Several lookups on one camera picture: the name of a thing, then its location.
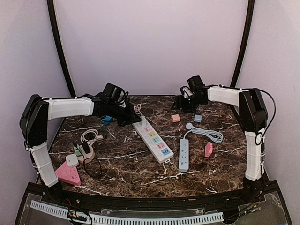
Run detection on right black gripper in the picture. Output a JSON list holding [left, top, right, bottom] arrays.
[[171, 94, 204, 113]]

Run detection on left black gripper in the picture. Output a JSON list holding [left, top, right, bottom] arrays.
[[107, 102, 141, 127]]

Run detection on white strip cable bundle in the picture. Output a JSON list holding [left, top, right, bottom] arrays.
[[133, 103, 143, 117]]

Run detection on light blue charger plug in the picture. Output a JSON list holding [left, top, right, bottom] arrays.
[[194, 114, 202, 123]]

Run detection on pink charger plug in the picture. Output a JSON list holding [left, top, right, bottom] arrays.
[[171, 114, 181, 122]]

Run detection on blue square plug adapter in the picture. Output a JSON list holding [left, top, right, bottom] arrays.
[[100, 116, 113, 125]]

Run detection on white multicolour power strip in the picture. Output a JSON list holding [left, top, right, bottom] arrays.
[[133, 116, 174, 164]]

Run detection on pink square plug adapter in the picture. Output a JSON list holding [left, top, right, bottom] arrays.
[[204, 142, 213, 158]]

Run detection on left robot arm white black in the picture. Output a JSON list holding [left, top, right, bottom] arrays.
[[19, 94, 142, 204]]

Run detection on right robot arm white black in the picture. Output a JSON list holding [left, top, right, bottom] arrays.
[[172, 85, 271, 181]]

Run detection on pink round socket base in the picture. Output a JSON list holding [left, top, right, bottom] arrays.
[[77, 143, 95, 164]]

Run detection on green plug adapter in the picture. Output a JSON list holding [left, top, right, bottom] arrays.
[[73, 143, 82, 157]]

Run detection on pink triangular power socket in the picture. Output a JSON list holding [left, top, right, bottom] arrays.
[[55, 161, 81, 186]]

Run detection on white square charger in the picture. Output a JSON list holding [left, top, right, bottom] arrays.
[[66, 154, 79, 167]]

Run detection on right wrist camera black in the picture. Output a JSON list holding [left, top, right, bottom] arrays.
[[180, 75, 205, 98]]

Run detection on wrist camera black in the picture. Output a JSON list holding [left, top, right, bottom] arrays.
[[103, 83, 129, 105], [180, 75, 205, 98]]

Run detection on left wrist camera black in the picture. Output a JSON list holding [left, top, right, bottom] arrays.
[[103, 83, 129, 105]]

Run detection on white pink coiled cable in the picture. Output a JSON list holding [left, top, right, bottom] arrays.
[[80, 130, 105, 144]]

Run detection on grey-blue power strip cable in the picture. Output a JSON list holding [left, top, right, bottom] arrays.
[[182, 122, 224, 144]]

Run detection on black thin cable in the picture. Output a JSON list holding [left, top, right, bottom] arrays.
[[81, 142, 103, 179]]

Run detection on white slotted cable duct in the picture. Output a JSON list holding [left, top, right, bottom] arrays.
[[30, 200, 224, 225]]

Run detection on left black frame post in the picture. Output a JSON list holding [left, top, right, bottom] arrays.
[[46, 0, 76, 97]]

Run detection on black frame post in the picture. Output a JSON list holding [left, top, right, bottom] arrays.
[[46, 0, 76, 97], [230, 0, 255, 88]]

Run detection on right black frame post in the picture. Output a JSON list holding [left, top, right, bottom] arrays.
[[230, 0, 255, 88]]

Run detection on black front rail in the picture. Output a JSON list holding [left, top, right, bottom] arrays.
[[15, 181, 292, 225]]

